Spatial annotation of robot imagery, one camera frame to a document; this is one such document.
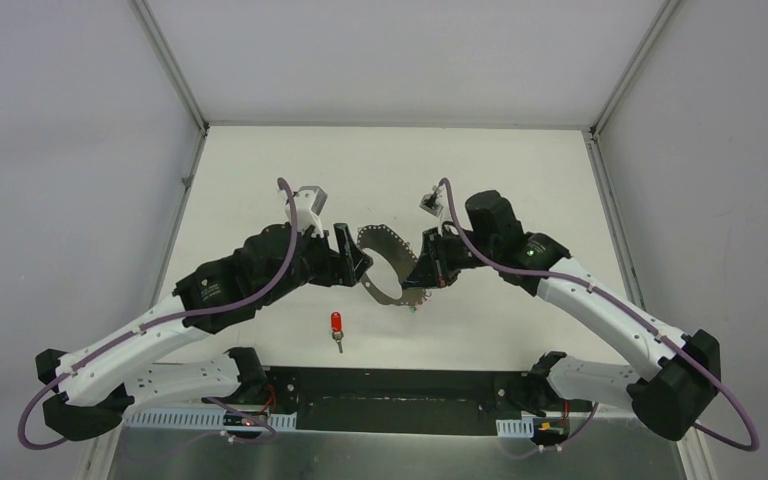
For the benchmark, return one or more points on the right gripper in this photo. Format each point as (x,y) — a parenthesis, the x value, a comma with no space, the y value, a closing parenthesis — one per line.
(432,268)

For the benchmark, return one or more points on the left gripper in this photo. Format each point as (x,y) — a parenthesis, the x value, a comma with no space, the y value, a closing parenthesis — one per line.
(335,255)

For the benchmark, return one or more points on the metal keyring plate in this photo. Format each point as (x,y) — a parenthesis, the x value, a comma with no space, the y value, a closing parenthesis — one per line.
(390,251)

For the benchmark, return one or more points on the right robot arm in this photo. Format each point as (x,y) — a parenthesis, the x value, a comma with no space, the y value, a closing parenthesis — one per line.
(545,269)

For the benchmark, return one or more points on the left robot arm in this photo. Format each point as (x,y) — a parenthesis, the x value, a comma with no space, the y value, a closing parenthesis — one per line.
(95,388)

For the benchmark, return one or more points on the red tag key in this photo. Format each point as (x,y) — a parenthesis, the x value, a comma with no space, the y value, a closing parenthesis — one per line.
(337,330)

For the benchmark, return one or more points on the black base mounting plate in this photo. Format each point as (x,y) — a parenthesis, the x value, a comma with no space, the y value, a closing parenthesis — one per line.
(426,402)

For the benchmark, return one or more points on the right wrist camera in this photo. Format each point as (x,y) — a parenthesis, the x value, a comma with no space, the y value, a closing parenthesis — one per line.
(431,203)

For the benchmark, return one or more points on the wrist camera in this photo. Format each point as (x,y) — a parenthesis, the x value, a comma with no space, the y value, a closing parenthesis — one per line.
(431,203)
(309,204)

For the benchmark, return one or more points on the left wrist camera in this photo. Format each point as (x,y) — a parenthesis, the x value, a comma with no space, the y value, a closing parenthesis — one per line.
(309,204)

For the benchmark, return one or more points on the aluminium front rail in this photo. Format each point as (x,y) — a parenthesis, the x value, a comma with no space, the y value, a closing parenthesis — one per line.
(673,398)

